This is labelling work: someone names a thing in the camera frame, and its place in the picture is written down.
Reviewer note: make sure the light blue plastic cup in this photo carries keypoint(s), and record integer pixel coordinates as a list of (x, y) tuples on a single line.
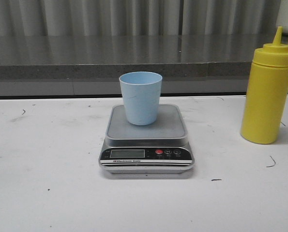
[(141, 93)]

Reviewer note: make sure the yellow squeeze bottle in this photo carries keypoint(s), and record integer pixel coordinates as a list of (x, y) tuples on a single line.
[(267, 92)]

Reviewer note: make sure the silver digital kitchen scale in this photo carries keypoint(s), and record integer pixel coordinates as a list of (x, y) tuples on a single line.
[(159, 148)]

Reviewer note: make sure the white container in background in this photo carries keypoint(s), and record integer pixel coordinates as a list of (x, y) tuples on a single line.
[(282, 17)]

